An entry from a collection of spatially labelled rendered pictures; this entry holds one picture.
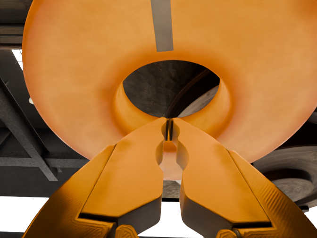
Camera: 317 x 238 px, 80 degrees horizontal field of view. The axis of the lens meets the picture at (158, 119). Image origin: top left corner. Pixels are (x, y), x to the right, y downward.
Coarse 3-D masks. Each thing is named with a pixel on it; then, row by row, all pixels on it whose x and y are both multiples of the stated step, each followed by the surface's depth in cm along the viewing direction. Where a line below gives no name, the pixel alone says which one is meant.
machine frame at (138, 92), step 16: (32, 0) 33; (160, 64) 46; (176, 64) 46; (192, 64) 46; (128, 80) 49; (144, 80) 49; (160, 80) 49; (176, 80) 49; (128, 96) 53; (144, 96) 53; (160, 96) 52; (160, 112) 57; (176, 192) 91
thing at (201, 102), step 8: (200, 80) 38; (208, 80) 36; (216, 80) 34; (192, 88) 39; (200, 88) 36; (208, 88) 33; (216, 88) 32; (184, 96) 40; (192, 96) 37; (200, 96) 33; (208, 96) 33; (176, 104) 42; (184, 104) 38; (192, 104) 35; (200, 104) 35; (176, 112) 41; (184, 112) 36; (192, 112) 36
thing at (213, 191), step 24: (192, 144) 10; (216, 144) 10; (192, 168) 8; (216, 168) 8; (192, 192) 7; (216, 192) 7; (240, 192) 7; (192, 216) 7; (216, 216) 6; (240, 216) 6; (264, 216) 6
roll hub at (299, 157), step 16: (304, 128) 31; (288, 144) 29; (304, 144) 29; (272, 160) 31; (288, 160) 33; (304, 160) 33; (272, 176) 35; (288, 176) 34; (304, 176) 34; (288, 192) 37; (304, 192) 37
